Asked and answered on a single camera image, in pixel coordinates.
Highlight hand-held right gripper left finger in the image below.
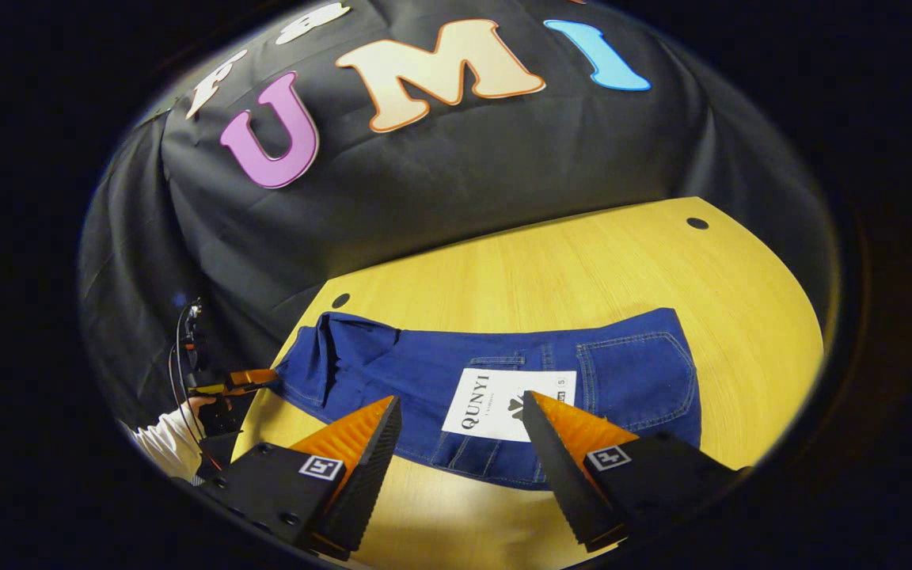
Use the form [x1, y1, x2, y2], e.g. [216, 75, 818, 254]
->
[195, 394, 403, 561]

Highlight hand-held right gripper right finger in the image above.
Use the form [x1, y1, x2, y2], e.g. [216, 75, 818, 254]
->
[521, 389, 746, 553]

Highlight blue denim jeans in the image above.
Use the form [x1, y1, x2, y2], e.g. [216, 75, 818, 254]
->
[270, 307, 702, 492]

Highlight black backdrop cloth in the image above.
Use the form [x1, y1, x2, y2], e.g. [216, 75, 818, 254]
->
[80, 0, 837, 432]

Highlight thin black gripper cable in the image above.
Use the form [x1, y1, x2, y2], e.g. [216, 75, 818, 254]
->
[168, 299, 223, 474]

